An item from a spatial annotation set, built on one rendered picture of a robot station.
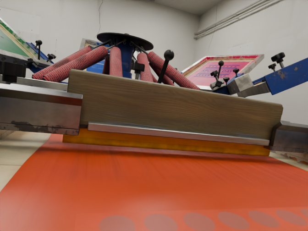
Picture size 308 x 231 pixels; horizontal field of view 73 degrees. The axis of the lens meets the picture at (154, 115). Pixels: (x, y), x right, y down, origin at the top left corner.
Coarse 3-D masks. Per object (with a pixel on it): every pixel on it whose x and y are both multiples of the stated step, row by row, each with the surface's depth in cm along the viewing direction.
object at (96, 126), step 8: (88, 128) 27; (96, 128) 27; (104, 128) 27; (112, 128) 27; (120, 128) 28; (128, 128) 28; (136, 128) 28; (144, 128) 29; (152, 128) 29; (160, 128) 31; (160, 136) 30; (168, 136) 30; (176, 136) 30; (184, 136) 31; (192, 136) 31; (200, 136) 31; (208, 136) 32; (216, 136) 32; (224, 136) 33; (232, 136) 34; (240, 136) 35; (256, 144) 35; (264, 144) 35
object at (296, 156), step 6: (0, 132) 27; (6, 132) 29; (12, 132) 32; (0, 138) 27; (270, 150) 48; (288, 156) 43; (294, 156) 42; (300, 156) 41; (306, 156) 40; (306, 162) 40
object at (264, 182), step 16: (192, 160) 31; (208, 160) 32; (224, 160) 33; (240, 160) 35; (256, 160) 37; (272, 160) 39; (224, 176) 26; (240, 176) 26; (256, 176) 27; (272, 176) 29; (288, 176) 30; (304, 176) 31; (240, 192) 21; (256, 192) 22; (272, 192) 23; (288, 192) 23; (304, 192) 24
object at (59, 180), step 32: (32, 160) 22; (64, 160) 23; (96, 160) 25; (128, 160) 26; (160, 160) 28; (0, 192) 15; (32, 192) 16; (64, 192) 16; (96, 192) 17; (128, 192) 18; (160, 192) 19; (192, 192) 20; (224, 192) 21; (0, 224) 12; (32, 224) 12; (64, 224) 13
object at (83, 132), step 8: (80, 128) 29; (80, 136) 29; (88, 136) 29; (96, 136) 29; (104, 136) 30; (112, 136) 30; (120, 136) 30; (128, 136) 31; (136, 136) 31; (144, 136) 31; (152, 136) 32; (184, 144) 33; (192, 144) 34; (200, 144) 34; (208, 144) 35; (216, 144) 35; (224, 144) 36; (232, 144) 36; (240, 144) 37; (248, 144) 37
